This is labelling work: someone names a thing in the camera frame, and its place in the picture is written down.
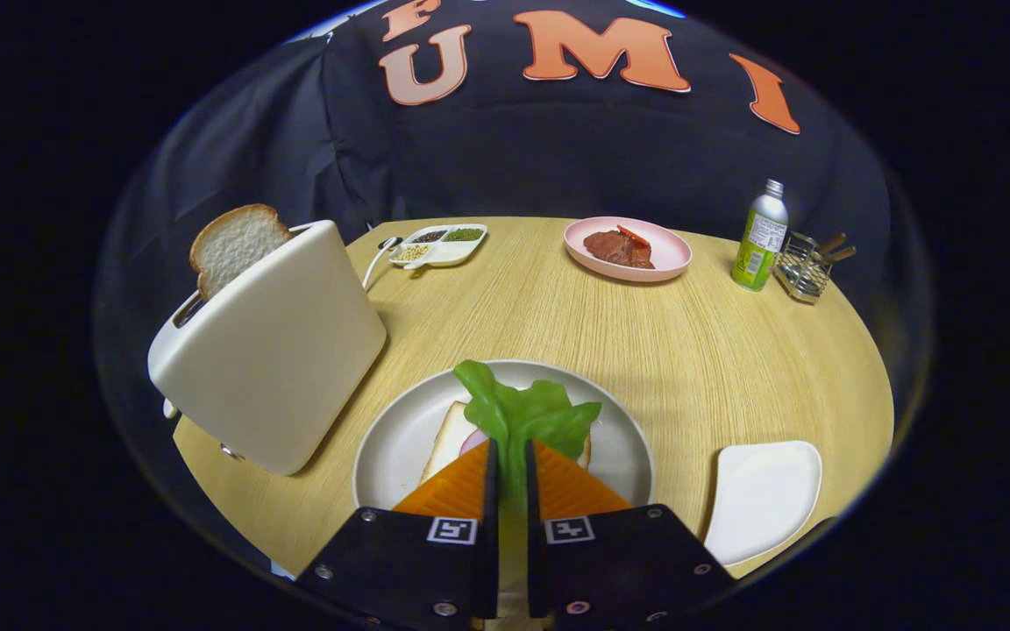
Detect pink plate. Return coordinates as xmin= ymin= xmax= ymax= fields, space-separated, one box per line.
xmin=563 ymin=216 xmax=693 ymax=283

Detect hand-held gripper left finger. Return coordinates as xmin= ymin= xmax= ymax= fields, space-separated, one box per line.
xmin=295 ymin=438 xmax=501 ymax=628

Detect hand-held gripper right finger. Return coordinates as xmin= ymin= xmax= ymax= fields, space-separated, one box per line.
xmin=524 ymin=438 xmax=738 ymax=628

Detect brown meat slices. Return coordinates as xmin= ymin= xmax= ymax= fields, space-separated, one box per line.
xmin=582 ymin=230 xmax=655 ymax=270

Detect bread slice with ham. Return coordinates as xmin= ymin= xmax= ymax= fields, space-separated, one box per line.
xmin=420 ymin=401 xmax=594 ymax=486

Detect wooden sticks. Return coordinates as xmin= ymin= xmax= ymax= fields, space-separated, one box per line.
xmin=815 ymin=232 xmax=857 ymax=266

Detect square white plate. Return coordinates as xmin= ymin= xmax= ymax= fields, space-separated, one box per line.
xmin=703 ymin=440 xmax=823 ymax=567

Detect wire mesh holder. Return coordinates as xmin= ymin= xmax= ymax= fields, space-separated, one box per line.
xmin=773 ymin=230 xmax=835 ymax=305

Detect white toaster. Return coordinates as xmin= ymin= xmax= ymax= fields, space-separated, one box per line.
xmin=147 ymin=219 xmax=388 ymax=477

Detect white divided bean dish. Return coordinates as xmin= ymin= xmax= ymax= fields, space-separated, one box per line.
xmin=388 ymin=223 xmax=488 ymax=271

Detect white bread slice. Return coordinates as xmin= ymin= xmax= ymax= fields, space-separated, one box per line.
xmin=189 ymin=204 xmax=294 ymax=301

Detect green label metal bottle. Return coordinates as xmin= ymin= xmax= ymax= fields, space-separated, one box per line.
xmin=730 ymin=179 xmax=789 ymax=292

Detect green lettuce leaf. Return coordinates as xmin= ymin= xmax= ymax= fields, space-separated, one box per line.
xmin=453 ymin=360 xmax=602 ymax=606

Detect round white plate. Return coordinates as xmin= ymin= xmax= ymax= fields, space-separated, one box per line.
xmin=352 ymin=359 xmax=657 ymax=512

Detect black backdrop cloth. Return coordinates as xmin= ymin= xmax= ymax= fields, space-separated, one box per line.
xmin=93 ymin=0 xmax=928 ymax=422

